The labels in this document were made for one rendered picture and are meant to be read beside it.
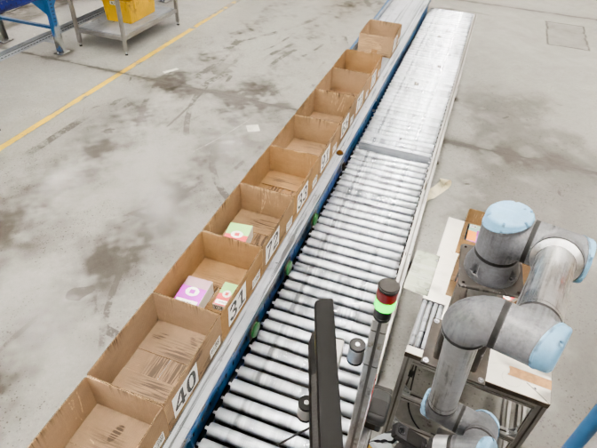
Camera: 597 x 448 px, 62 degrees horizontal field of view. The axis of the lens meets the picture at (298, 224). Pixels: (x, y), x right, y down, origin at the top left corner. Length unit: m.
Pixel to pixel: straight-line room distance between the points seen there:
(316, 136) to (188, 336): 1.59
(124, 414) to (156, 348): 0.27
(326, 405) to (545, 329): 0.49
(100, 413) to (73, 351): 1.38
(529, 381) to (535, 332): 1.13
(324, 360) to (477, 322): 0.35
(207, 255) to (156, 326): 0.42
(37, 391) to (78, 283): 0.80
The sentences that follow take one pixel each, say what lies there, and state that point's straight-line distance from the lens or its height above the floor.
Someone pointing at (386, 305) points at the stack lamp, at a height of 1.62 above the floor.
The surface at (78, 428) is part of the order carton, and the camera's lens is 1.93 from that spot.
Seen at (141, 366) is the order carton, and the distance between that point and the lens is 2.00.
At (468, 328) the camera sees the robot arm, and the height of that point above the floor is 1.61.
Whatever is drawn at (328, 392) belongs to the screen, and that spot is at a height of 1.55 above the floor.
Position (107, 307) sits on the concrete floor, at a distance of 3.43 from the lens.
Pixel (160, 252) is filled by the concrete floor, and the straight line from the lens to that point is 3.71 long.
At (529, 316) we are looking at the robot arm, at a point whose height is 1.67.
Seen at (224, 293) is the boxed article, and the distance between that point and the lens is 2.12.
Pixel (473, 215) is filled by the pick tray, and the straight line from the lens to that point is 2.90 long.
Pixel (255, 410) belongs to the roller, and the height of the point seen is 0.75.
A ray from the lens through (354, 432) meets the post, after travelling 1.71.
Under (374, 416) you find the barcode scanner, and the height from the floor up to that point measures 1.08.
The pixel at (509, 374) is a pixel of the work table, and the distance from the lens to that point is 2.30.
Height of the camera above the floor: 2.50
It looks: 40 degrees down
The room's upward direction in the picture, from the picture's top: 3 degrees clockwise
